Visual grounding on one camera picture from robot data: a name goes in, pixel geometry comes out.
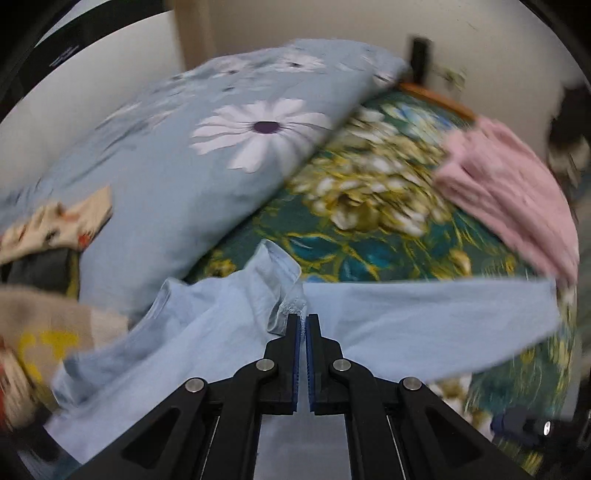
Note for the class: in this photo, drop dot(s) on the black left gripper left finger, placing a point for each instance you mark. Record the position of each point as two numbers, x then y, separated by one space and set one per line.
280 385

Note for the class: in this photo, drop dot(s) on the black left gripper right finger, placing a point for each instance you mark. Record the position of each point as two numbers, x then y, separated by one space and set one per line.
329 374

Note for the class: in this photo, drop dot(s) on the light blue shirt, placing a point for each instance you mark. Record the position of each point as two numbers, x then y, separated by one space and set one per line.
431 330

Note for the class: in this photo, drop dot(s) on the hanging dark clothes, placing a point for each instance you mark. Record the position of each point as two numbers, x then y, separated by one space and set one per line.
568 142

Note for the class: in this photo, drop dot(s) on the green floral bed sheet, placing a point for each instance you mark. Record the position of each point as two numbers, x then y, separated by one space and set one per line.
365 209

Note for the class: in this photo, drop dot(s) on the blue floral quilt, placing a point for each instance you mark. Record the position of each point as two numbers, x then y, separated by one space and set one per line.
190 158

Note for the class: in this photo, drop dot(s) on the black garment pile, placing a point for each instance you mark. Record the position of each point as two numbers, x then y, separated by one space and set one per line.
55 271

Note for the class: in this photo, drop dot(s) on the beige patterned cloth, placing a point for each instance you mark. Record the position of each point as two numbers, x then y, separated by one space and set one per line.
56 226

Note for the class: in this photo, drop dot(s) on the pink folded garment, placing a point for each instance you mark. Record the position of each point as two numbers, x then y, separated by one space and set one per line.
498 179

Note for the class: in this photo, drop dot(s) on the black speaker on wall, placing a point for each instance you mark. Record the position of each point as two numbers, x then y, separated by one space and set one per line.
420 59

